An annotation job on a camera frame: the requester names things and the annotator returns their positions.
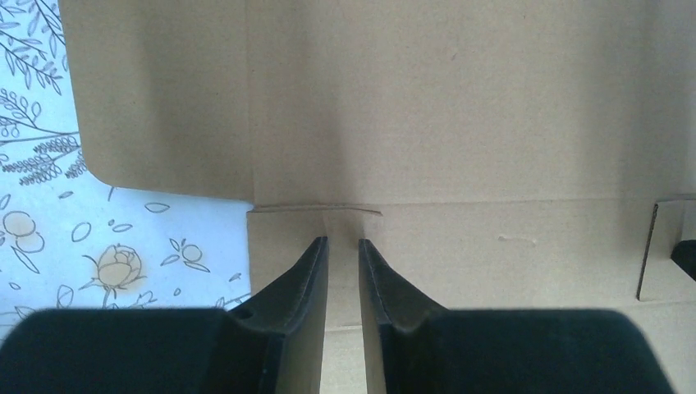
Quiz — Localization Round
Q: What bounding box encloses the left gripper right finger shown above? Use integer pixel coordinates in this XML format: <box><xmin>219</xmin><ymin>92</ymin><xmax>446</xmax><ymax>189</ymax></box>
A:
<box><xmin>359</xmin><ymin>239</ymin><xmax>672</xmax><ymax>393</ymax></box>

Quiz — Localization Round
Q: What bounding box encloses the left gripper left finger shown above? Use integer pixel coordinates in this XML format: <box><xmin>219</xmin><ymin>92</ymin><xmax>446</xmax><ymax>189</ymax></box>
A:
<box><xmin>1</xmin><ymin>237</ymin><xmax>328</xmax><ymax>393</ymax></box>

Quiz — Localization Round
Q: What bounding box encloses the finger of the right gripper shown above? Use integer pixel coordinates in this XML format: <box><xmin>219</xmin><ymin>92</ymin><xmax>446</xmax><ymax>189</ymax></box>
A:
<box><xmin>671</xmin><ymin>240</ymin><xmax>696</xmax><ymax>282</ymax></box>

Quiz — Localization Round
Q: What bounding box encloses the brown cardboard box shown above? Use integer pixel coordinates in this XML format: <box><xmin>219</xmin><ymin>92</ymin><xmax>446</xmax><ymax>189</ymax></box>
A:
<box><xmin>59</xmin><ymin>1</ymin><xmax>695</xmax><ymax>393</ymax></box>

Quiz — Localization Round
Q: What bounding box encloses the floral patterned table mat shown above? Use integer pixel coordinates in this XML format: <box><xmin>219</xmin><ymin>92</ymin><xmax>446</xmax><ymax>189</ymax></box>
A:
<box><xmin>1</xmin><ymin>1</ymin><xmax>250</xmax><ymax>336</ymax></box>

